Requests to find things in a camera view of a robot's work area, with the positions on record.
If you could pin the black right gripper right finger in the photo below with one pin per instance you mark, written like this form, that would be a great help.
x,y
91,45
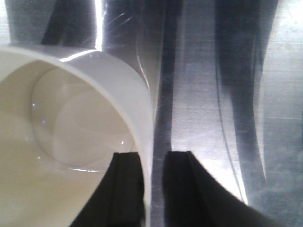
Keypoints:
x,y
194,199

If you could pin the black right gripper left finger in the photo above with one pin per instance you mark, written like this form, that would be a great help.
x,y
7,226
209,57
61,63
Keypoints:
x,y
118,199

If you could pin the white round plastic bin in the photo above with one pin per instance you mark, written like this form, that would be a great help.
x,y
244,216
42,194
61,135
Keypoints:
x,y
64,112

